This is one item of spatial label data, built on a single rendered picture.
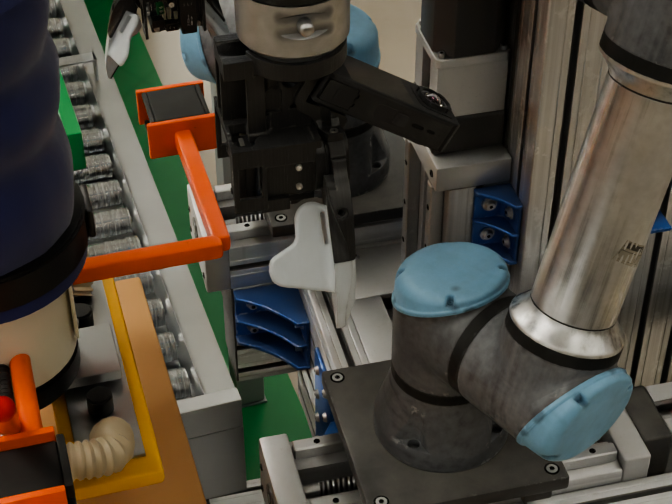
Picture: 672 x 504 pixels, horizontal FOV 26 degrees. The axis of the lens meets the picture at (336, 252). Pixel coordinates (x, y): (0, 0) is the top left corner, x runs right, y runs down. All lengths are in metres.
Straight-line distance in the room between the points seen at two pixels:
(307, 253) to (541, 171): 0.64
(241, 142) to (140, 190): 1.72
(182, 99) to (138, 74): 2.29
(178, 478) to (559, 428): 0.52
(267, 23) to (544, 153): 0.72
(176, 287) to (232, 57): 1.55
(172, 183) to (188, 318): 1.30
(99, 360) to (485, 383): 0.45
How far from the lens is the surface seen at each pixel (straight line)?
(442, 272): 1.48
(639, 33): 1.26
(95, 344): 1.65
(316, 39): 0.93
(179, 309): 2.44
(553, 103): 1.56
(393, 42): 4.23
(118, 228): 2.73
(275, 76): 0.95
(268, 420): 3.07
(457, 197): 1.67
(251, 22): 0.93
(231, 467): 2.37
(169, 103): 1.83
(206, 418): 2.27
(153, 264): 1.62
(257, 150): 0.97
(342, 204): 0.99
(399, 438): 1.58
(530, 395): 1.40
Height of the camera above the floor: 2.23
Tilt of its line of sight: 40 degrees down
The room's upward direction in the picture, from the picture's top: straight up
